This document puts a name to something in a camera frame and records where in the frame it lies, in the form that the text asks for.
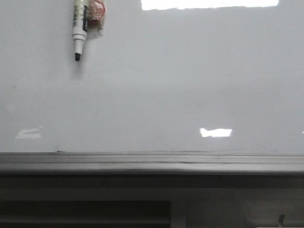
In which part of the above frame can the white black whiteboard marker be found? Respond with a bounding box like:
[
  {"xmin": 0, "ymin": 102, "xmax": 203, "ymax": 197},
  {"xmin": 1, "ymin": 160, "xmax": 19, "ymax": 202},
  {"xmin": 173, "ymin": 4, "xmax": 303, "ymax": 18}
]
[{"xmin": 72, "ymin": 0, "xmax": 89, "ymax": 61}]

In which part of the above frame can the grey aluminium whiteboard frame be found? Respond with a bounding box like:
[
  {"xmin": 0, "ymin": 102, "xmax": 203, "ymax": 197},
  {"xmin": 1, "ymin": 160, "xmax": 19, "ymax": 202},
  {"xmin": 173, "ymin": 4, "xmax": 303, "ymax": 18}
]
[{"xmin": 0, "ymin": 152, "xmax": 304, "ymax": 175}]

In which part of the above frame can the white whiteboard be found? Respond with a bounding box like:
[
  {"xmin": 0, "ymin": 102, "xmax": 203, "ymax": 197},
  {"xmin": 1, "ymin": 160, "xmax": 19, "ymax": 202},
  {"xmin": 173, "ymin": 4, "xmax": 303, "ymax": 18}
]
[{"xmin": 0, "ymin": 0, "xmax": 304, "ymax": 156}]

